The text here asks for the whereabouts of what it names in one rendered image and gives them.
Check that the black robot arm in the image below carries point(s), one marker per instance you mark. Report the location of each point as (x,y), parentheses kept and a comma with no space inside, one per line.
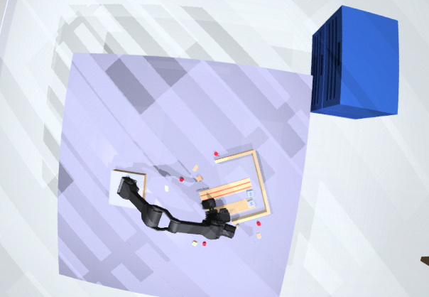
(212,228)

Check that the beige strip with red lines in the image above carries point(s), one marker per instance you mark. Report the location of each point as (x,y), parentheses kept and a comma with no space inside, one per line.
(212,193)

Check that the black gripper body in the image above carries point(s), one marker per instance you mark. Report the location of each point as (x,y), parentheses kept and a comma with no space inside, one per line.
(208,204)

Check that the tan gridded strip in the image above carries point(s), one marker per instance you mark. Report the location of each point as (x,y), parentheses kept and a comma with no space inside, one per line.
(220,207)

